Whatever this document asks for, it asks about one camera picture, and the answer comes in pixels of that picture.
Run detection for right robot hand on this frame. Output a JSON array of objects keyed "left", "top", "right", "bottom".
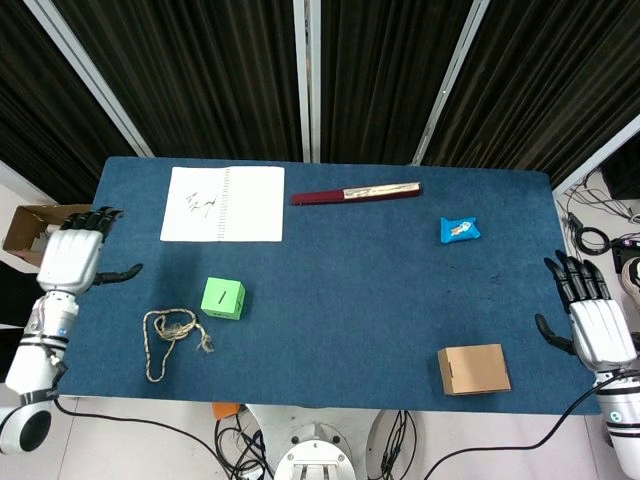
[{"left": 534, "top": 250, "right": 640, "bottom": 374}]

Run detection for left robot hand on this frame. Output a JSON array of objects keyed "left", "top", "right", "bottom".
[{"left": 36, "top": 207, "right": 144, "bottom": 295}]

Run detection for green cube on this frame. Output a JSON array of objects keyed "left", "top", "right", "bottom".
[{"left": 200, "top": 276, "right": 247, "bottom": 320}]

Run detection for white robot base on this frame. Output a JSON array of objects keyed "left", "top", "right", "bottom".
[{"left": 245, "top": 403, "right": 386, "bottom": 480}]

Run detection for open cardboard box with items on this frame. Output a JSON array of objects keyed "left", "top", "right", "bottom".
[{"left": 2, "top": 203, "right": 93, "bottom": 266}]

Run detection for small brown cardboard box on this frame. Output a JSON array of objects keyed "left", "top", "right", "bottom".
[{"left": 437, "top": 343, "right": 512, "bottom": 397}]

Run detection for open white notebook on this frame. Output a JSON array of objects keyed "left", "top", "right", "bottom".
[{"left": 159, "top": 166, "right": 286, "bottom": 244}]

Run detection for blue snack packet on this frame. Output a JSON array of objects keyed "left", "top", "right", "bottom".
[{"left": 439, "top": 215, "right": 483, "bottom": 245}]

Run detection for blue table mat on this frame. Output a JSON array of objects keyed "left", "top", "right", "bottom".
[{"left": 52, "top": 156, "right": 603, "bottom": 416}]

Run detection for dark red folded fan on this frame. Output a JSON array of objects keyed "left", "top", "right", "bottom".
[{"left": 290, "top": 181, "right": 424, "bottom": 207}]

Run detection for black coiled floor cables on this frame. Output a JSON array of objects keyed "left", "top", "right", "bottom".
[{"left": 563, "top": 167, "right": 640, "bottom": 281}]

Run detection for beige braided rope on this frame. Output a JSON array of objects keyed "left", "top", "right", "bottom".
[{"left": 143, "top": 309, "right": 217, "bottom": 384}]

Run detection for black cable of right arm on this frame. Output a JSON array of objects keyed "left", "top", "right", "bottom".
[{"left": 422, "top": 372, "right": 640, "bottom": 480}]

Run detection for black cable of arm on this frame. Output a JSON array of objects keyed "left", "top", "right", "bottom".
[
  {"left": 49, "top": 394, "right": 236, "bottom": 480},
  {"left": 422, "top": 372, "right": 640, "bottom": 480}
]

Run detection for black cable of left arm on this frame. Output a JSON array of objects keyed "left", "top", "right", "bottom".
[{"left": 49, "top": 394, "right": 236, "bottom": 480}]

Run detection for black cable bundle on floor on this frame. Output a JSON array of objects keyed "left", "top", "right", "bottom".
[{"left": 213, "top": 409, "right": 275, "bottom": 480}]

